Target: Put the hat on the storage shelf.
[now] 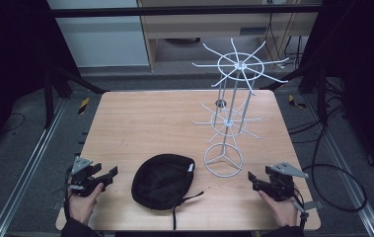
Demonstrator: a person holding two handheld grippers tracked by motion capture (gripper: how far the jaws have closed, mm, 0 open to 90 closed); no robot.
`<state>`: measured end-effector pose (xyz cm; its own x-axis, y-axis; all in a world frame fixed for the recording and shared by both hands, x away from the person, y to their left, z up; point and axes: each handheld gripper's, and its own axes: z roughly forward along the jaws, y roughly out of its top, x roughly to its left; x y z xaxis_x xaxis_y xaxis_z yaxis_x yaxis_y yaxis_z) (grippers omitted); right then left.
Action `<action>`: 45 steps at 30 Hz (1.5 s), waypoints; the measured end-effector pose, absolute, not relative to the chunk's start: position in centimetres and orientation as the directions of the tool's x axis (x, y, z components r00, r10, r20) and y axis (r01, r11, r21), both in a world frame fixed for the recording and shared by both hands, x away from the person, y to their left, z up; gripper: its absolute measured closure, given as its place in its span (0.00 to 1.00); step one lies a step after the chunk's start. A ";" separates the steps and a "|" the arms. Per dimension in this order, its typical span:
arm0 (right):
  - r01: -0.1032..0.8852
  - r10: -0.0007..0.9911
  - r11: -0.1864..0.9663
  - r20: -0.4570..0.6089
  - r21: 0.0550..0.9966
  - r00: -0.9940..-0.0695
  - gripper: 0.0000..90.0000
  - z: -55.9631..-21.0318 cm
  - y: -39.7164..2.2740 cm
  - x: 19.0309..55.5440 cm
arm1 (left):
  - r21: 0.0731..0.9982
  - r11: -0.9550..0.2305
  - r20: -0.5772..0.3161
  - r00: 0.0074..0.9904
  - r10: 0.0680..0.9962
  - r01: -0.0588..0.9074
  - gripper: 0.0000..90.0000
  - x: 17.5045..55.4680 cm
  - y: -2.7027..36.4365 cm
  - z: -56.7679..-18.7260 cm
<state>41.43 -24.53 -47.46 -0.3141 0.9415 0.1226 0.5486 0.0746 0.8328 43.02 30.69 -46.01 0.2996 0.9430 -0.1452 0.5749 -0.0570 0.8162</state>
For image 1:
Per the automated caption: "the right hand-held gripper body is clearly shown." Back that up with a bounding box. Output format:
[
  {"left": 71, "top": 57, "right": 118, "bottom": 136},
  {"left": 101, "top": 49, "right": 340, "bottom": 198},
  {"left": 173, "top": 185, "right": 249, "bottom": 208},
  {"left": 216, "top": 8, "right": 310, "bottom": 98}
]
[{"left": 262, "top": 161, "right": 310, "bottom": 202}]

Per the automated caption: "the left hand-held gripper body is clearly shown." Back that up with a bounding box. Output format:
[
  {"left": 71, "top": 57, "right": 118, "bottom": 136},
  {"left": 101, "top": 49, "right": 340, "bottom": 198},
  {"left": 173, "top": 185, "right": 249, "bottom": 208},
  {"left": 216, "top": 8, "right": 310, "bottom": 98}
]
[{"left": 67, "top": 156, "right": 113, "bottom": 198}]

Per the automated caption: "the person's left hand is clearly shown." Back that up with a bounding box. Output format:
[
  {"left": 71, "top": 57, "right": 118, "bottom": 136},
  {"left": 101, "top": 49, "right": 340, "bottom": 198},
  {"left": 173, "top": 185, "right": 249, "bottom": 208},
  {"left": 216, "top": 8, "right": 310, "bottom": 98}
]
[{"left": 68, "top": 182, "right": 106, "bottom": 227}]

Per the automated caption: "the person's right hand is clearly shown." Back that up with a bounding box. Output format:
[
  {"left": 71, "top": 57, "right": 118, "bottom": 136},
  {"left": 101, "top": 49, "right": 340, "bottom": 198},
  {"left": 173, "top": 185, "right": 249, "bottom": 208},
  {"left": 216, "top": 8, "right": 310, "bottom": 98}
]
[{"left": 257, "top": 190, "right": 299, "bottom": 229}]

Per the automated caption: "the yellow black striped tape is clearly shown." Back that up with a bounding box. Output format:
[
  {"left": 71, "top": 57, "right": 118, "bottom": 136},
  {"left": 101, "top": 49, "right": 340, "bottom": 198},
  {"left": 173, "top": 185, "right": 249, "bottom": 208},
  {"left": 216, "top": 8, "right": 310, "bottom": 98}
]
[
  {"left": 287, "top": 94, "right": 308, "bottom": 110},
  {"left": 77, "top": 96, "right": 91, "bottom": 116}
]

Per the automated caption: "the black metal stand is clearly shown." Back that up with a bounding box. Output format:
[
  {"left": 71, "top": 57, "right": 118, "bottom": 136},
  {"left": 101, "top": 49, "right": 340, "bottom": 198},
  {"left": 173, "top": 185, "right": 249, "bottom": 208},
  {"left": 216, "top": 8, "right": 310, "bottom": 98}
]
[
  {"left": 41, "top": 60, "right": 109, "bottom": 130},
  {"left": 262, "top": 60, "right": 331, "bottom": 126}
]

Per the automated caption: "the white cabinet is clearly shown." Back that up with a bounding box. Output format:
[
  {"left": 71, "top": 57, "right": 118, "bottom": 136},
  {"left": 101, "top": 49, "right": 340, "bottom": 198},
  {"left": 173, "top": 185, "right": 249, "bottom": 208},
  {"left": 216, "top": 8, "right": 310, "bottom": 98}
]
[{"left": 45, "top": 0, "right": 151, "bottom": 69}]

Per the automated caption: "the dark curtain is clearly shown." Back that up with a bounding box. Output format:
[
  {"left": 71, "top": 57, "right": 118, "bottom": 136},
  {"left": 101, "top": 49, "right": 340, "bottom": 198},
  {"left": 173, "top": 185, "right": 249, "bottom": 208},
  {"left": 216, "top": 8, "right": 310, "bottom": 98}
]
[
  {"left": 0, "top": 0, "right": 77, "bottom": 162},
  {"left": 301, "top": 0, "right": 374, "bottom": 182}
]

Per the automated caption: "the light wooden desk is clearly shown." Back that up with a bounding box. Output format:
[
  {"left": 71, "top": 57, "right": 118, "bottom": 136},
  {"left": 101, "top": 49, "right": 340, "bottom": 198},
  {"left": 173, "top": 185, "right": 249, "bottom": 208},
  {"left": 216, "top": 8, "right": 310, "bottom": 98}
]
[{"left": 136, "top": 0, "right": 321, "bottom": 72}]

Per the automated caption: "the black horizontal crossbar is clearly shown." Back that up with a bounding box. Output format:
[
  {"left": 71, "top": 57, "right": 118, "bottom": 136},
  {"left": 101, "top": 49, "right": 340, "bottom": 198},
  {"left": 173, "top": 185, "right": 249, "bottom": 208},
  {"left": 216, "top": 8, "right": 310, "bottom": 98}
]
[{"left": 49, "top": 4, "right": 325, "bottom": 19}]

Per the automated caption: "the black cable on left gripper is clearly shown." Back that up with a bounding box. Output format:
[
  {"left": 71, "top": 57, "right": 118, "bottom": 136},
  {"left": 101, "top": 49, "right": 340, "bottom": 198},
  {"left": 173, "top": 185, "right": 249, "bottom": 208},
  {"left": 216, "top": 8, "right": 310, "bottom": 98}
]
[{"left": 62, "top": 167, "right": 74, "bottom": 222}]

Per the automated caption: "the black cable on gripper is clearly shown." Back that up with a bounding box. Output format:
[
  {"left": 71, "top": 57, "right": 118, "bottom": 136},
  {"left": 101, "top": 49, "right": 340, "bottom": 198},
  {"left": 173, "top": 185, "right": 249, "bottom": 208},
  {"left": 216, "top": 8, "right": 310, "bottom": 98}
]
[
  {"left": 62, "top": 167, "right": 74, "bottom": 222},
  {"left": 291, "top": 186, "right": 326, "bottom": 231}
]

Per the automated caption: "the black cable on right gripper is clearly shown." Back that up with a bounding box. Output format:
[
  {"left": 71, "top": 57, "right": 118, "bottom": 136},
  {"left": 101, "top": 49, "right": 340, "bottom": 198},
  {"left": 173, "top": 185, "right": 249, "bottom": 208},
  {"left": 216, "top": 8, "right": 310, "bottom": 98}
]
[{"left": 291, "top": 186, "right": 326, "bottom": 231}]

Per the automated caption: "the black hat with strap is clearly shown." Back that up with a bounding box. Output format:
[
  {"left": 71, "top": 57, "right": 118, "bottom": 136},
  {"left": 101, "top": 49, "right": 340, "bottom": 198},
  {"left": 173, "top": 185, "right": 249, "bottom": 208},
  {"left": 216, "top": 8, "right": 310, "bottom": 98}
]
[{"left": 130, "top": 153, "right": 205, "bottom": 231}]

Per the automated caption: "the aluminium floor rail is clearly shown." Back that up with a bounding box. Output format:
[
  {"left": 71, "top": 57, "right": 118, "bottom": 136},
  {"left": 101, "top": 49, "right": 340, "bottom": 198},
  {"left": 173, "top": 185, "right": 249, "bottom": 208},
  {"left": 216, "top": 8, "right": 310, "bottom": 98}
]
[
  {"left": 0, "top": 98, "right": 68, "bottom": 237},
  {"left": 302, "top": 94, "right": 374, "bottom": 237}
]

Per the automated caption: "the white wire hanging rack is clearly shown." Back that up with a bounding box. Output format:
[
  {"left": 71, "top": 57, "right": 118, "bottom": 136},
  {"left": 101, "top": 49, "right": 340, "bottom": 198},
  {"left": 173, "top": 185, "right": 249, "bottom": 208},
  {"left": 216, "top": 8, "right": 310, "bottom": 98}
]
[{"left": 191, "top": 37, "right": 290, "bottom": 179}]

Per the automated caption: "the long black looped floor cable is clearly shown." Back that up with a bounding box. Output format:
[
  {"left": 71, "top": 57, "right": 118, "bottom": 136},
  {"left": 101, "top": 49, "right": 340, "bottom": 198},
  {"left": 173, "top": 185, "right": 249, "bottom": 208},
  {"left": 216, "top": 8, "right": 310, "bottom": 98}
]
[{"left": 287, "top": 112, "right": 369, "bottom": 213}]

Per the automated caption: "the thin black floor cable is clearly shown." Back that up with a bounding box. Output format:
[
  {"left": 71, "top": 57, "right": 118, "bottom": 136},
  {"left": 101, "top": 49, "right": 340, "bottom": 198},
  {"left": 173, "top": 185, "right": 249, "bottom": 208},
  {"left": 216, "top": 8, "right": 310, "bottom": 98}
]
[{"left": 0, "top": 112, "right": 27, "bottom": 134}]

